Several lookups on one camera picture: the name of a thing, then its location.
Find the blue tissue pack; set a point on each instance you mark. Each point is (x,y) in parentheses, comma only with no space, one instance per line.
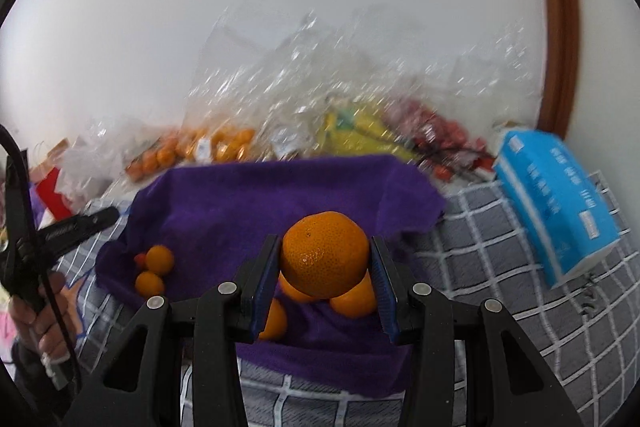
(550,202)

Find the white plastic bag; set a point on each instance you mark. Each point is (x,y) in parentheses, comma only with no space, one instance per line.
(90,162)

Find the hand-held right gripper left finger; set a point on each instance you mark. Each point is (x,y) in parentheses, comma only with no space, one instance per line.
(264,292)

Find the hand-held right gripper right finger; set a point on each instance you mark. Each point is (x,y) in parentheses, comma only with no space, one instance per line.
(384,292)

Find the small mandarin orange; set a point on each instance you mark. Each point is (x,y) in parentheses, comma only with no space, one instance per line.
(161,259)
(140,260)
(150,284)

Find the brown wooden door frame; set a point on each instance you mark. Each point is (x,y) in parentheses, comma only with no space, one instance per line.
(560,22)

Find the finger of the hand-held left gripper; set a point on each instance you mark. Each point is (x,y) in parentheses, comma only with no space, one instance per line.
(97,219)

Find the grey plaid blanket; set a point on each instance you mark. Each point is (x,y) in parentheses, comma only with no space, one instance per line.
(500,287)

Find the red paper bag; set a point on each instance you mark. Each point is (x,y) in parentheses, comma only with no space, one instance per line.
(50,194)

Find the large mandarin orange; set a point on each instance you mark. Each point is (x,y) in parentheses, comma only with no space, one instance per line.
(322,252)
(355,302)
(292,291)
(275,322)

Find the clear plastic bag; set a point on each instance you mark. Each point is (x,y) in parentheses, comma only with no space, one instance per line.
(310,72)

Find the bag of oranges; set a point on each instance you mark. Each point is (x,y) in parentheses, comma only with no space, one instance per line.
(225,147)

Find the pile of loose oranges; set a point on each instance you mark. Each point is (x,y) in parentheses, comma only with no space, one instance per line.
(150,162)

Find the purple towel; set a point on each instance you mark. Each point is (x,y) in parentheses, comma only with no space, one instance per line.
(225,202)

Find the person's left hand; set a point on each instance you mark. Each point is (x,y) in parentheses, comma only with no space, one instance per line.
(52,329)

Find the red cherry tomatoes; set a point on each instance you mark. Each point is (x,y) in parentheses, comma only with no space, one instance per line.
(440,132)

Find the yellow bananas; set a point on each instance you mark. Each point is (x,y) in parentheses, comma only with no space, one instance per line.
(355,132)

